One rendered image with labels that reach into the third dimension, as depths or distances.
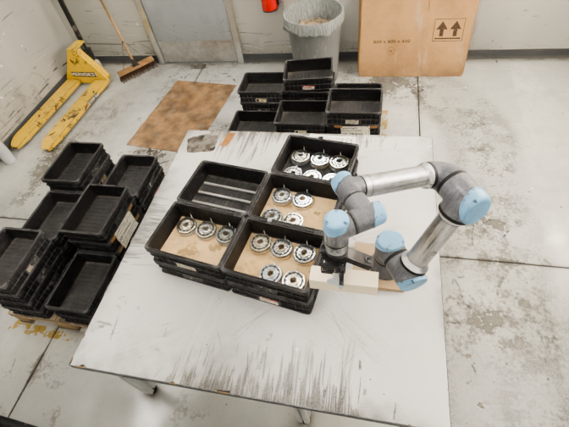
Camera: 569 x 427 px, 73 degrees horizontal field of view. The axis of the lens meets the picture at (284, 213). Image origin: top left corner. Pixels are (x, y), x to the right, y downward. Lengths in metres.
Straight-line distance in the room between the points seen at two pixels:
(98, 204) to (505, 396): 2.71
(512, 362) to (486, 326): 0.22
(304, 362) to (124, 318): 0.88
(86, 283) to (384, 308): 1.90
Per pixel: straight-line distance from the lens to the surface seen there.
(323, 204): 1.94
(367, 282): 1.39
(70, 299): 2.83
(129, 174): 3.17
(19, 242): 3.02
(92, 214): 2.86
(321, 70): 3.49
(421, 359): 1.74
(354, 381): 1.68
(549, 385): 2.65
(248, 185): 2.09
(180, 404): 2.54
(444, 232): 1.46
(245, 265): 1.79
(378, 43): 4.23
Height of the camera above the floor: 2.32
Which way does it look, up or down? 51 degrees down
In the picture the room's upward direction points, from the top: 11 degrees counter-clockwise
